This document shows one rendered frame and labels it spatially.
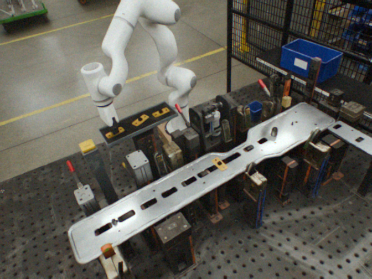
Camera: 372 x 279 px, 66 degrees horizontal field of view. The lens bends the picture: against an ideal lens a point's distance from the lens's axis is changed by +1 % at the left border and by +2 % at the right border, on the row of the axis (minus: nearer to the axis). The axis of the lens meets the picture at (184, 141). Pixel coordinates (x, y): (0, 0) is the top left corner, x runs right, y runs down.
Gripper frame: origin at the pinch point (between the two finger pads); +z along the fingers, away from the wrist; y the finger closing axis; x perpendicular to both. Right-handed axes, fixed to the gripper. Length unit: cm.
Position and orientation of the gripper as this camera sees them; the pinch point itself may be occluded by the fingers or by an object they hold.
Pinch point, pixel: (113, 128)
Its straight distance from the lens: 134.4
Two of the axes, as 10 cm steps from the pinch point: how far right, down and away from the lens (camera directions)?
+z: 1.0, 7.2, 6.8
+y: 6.1, 4.9, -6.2
